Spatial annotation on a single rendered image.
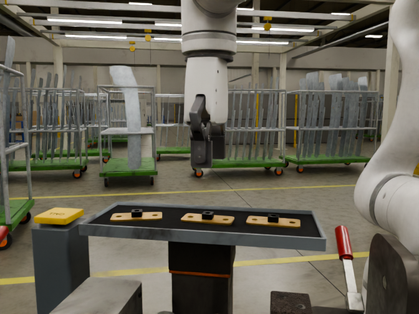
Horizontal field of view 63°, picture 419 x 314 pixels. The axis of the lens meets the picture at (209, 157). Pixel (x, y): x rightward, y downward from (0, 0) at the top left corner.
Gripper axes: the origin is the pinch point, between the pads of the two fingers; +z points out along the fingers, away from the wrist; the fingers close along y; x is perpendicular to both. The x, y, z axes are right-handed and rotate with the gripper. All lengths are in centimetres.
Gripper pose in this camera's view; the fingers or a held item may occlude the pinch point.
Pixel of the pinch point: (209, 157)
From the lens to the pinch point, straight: 55.3
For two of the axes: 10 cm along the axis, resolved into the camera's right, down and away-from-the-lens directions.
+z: 0.0, 9.9, 1.4
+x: 9.7, 0.3, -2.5
